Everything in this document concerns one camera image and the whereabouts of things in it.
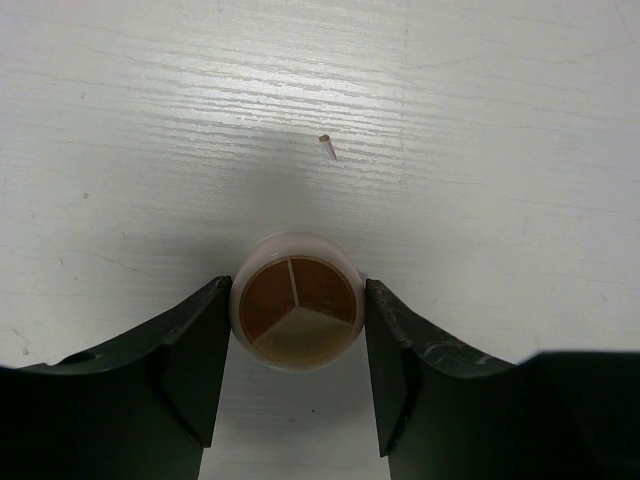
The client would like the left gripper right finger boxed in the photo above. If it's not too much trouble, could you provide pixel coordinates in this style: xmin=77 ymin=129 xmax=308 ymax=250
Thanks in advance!
xmin=365 ymin=280 xmax=639 ymax=479

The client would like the small clear plastic fragment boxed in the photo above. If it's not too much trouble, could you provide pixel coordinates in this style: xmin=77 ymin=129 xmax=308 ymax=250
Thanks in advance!
xmin=319 ymin=134 xmax=337 ymax=161

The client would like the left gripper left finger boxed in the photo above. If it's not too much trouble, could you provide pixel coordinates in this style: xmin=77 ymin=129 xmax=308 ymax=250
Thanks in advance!
xmin=1 ymin=276 xmax=231 ymax=479

